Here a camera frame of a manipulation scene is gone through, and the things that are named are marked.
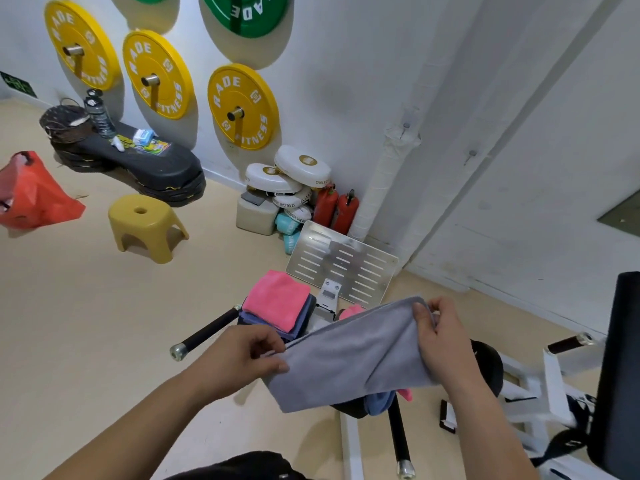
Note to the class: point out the yellow plastic stool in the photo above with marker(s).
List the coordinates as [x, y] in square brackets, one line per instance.
[150, 224]

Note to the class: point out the silver slotted foot plate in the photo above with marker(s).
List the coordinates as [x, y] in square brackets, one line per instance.
[310, 244]

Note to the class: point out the colourful snack packet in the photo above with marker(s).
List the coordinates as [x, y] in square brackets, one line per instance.
[160, 147]

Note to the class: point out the black aerobic step platform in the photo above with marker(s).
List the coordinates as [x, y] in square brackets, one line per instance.
[170, 169]

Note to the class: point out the pink towel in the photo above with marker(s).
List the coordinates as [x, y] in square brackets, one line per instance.
[351, 311]
[277, 299]

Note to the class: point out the person's black shorts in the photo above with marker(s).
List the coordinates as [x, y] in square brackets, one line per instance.
[240, 467]

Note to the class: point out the teal dumbbell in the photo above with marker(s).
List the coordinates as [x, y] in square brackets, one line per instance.
[291, 243]
[286, 223]

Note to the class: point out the dark wicker basket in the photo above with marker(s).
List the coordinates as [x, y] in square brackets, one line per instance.
[62, 122]

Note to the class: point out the blue white tissue pack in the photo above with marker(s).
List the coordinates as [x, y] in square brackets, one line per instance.
[143, 137]

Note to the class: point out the grey towel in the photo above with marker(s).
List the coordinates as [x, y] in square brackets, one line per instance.
[340, 364]

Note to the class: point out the blue towel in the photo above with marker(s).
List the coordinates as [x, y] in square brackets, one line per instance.
[380, 403]
[302, 322]

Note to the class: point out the orange plastic bag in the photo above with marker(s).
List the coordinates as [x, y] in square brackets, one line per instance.
[45, 199]

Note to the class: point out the white weight machine frame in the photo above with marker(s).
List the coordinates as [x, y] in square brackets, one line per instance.
[555, 384]

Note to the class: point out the yellow green card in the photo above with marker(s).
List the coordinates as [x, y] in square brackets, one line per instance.
[126, 141]

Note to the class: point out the person's left hand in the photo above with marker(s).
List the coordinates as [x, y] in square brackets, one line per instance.
[230, 359]

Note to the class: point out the grey flat pad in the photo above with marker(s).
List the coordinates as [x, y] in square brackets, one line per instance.
[253, 197]

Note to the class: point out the person's left forearm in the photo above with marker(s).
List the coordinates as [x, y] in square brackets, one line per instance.
[130, 434]

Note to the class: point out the person's right forearm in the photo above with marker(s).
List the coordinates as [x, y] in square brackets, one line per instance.
[490, 439]

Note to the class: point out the person's right hand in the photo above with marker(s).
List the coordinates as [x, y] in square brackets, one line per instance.
[447, 349]

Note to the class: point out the black seat pad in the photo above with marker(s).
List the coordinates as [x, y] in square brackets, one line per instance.
[620, 369]

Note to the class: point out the red fire extinguisher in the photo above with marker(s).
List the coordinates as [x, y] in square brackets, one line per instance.
[345, 214]
[325, 207]

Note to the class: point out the beige plastic container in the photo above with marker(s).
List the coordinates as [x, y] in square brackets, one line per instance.
[255, 219]

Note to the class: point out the black weight plate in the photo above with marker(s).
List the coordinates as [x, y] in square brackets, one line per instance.
[492, 369]

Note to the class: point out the white exercise machine frame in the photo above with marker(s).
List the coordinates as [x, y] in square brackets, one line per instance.
[350, 444]

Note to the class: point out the green exit sign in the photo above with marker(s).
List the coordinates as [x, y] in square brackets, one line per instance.
[17, 84]

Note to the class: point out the white game controller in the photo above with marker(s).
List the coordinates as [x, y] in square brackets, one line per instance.
[118, 143]

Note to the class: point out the clear water bottle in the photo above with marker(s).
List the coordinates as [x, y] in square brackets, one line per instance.
[100, 117]

